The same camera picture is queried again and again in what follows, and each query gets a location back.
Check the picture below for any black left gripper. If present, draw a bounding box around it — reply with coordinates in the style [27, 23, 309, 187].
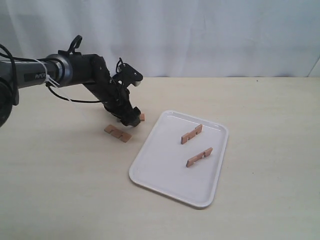
[99, 78, 141, 127]

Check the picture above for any wooden notched plank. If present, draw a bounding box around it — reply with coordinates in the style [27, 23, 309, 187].
[180, 124, 203, 145]
[185, 147, 213, 168]
[104, 124, 132, 143]
[139, 113, 145, 122]

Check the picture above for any black camera cable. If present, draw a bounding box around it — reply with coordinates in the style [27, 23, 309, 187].
[0, 35, 126, 104]

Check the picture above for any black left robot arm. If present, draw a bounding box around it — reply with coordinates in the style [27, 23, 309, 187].
[0, 52, 143, 127]

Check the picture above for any white plastic tray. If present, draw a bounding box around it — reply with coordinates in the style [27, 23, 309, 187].
[128, 110, 229, 209]

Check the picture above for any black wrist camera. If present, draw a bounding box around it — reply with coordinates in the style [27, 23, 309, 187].
[113, 62, 143, 88]

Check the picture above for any white backdrop curtain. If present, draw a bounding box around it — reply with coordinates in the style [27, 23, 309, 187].
[0, 0, 320, 77]

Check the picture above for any white zip tie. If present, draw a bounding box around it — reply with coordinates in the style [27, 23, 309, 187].
[34, 59, 76, 102]

